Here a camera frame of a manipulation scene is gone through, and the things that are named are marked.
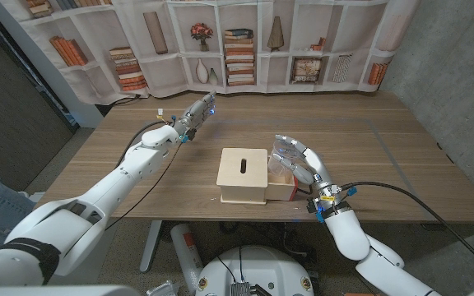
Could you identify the wooden box with slot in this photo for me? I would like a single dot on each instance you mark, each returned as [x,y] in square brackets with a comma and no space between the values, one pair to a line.
[237,183]

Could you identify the dark door panel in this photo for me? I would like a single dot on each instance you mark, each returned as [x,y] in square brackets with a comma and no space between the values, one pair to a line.
[15,123]

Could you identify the wooden drawer with red front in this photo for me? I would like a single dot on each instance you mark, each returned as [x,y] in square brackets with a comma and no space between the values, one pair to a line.
[280,192]

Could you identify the silver finned heat sink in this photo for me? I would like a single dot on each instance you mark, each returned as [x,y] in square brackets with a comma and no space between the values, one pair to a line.
[240,289]

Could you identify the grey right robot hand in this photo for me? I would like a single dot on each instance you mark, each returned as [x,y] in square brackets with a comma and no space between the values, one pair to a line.
[317,168]

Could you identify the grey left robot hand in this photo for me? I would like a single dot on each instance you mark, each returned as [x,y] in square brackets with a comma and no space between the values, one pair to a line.
[196,117]

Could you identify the printed bookshelf backdrop cloth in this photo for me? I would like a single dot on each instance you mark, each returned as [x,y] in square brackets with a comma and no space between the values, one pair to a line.
[159,74]

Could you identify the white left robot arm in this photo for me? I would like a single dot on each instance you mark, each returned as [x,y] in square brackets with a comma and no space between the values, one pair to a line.
[126,177]

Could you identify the clear plastic measuring cup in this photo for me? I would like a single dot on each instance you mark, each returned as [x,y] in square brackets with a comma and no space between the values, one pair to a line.
[278,168]

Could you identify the white cylinder with orange label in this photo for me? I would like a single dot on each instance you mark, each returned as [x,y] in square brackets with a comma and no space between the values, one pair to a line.
[185,251]

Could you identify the white robot torso base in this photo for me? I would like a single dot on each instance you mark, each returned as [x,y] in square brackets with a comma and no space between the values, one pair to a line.
[261,267]

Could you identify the grey metal bracket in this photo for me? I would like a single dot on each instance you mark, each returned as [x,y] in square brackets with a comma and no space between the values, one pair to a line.
[163,289]

